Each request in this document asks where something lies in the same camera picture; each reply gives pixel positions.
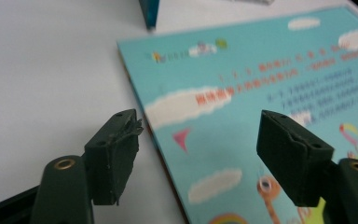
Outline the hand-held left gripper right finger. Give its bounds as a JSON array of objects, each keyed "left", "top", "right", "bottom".
[{"left": 255, "top": 109, "right": 358, "bottom": 224}]

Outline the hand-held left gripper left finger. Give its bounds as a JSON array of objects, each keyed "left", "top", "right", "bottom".
[{"left": 31, "top": 108, "right": 145, "bottom": 224}]

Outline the dark teal picture book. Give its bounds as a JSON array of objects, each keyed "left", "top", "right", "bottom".
[{"left": 137, "top": 0, "right": 161, "bottom": 31}]

